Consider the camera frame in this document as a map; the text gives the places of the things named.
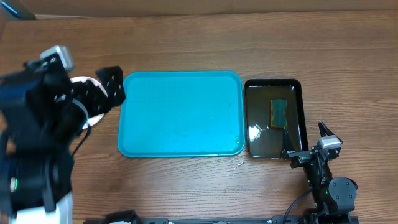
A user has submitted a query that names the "dark corner object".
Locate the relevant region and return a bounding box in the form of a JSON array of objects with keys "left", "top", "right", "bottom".
[{"left": 1, "top": 0, "right": 36, "bottom": 20}]

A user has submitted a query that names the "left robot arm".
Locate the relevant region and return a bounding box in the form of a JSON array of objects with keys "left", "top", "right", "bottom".
[{"left": 1, "top": 45, "right": 126, "bottom": 223}]

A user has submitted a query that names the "green yellow sponge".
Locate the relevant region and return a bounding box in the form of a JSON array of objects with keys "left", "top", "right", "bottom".
[{"left": 269, "top": 99, "right": 287, "bottom": 129}]

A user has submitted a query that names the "white plate with red stain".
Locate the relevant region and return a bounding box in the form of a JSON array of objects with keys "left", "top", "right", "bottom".
[{"left": 70, "top": 76, "right": 108, "bottom": 129}]

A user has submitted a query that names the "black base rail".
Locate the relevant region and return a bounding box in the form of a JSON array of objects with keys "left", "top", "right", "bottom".
[{"left": 83, "top": 210, "right": 359, "bottom": 224}]

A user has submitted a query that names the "teal plastic tray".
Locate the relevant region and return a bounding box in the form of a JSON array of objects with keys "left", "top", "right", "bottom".
[{"left": 118, "top": 71, "right": 245, "bottom": 157}]

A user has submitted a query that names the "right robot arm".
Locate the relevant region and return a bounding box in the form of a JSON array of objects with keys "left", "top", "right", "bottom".
[{"left": 280, "top": 121, "right": 359, "bottom": 223}]

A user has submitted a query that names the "black water tray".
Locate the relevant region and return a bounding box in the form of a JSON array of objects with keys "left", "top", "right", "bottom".
[{"left": 244, "top": 79, "right": 308, "bottom": 159}]

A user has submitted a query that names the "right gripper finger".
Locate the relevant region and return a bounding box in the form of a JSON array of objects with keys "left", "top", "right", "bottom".
[
  {"left": 280, "top": 127, "right": 295, "bottom": 159},
  {"left": 318, "top": 121, "right": 334, "bottom": 137}
]

